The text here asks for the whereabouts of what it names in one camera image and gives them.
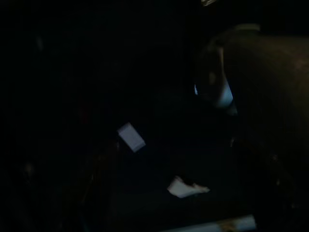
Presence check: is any white rectangular paper piece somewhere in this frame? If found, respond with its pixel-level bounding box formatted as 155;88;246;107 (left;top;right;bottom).
117;122;147;153

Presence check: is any crumpled white paper piece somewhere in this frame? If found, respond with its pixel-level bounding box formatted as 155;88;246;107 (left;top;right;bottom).
167;175;211;199

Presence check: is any large dark rounded object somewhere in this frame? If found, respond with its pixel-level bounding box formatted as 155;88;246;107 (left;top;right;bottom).
194;23;309;218

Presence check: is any pale long bar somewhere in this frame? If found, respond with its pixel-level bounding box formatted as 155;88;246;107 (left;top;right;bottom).
169;214;257;232

